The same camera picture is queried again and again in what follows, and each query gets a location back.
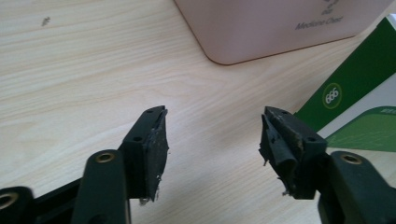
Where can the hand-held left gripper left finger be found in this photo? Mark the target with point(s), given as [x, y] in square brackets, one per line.
[143, 155]

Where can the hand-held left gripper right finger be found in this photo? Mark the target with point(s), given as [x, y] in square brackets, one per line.
[299, 149]

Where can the pink medicine box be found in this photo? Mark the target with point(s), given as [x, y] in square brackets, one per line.
[255, 28]

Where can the green and white carton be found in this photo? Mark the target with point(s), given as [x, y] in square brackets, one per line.
[364, 68]

